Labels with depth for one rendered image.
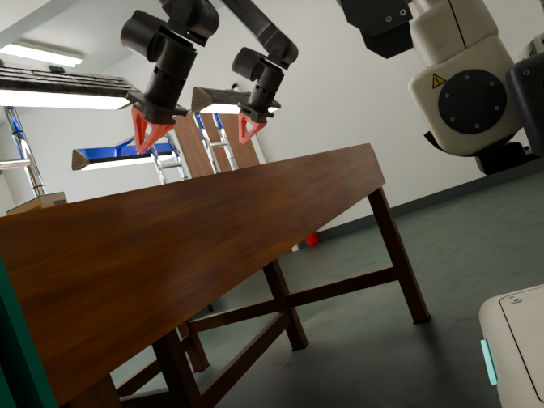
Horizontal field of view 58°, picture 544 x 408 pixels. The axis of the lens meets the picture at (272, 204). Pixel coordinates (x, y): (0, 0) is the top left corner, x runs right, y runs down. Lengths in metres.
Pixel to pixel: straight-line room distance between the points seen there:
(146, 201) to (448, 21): 0.56
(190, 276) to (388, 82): 5.06
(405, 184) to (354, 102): 1.07
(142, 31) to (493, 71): 0.57
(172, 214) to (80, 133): 6.49
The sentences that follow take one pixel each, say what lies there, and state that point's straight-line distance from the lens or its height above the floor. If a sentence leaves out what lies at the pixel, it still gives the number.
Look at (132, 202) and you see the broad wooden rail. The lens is 0.65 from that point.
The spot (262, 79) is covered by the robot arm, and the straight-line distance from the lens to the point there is 1.25.
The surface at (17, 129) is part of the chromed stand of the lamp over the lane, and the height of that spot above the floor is 1.03.
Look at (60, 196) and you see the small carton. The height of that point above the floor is 0.78.
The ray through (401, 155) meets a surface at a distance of 5.61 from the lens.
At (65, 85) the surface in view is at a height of 1.06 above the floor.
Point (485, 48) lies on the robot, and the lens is 0.90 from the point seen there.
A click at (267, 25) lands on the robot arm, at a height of 1.08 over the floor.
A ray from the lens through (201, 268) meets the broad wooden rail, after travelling 0.73.
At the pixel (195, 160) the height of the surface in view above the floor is 1.45.
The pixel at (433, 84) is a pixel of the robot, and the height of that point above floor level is 0.77.
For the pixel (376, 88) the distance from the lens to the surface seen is 5.65.
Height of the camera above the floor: 0.69
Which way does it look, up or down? 1 degrees down
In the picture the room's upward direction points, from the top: 20 degrees counter-clockwise
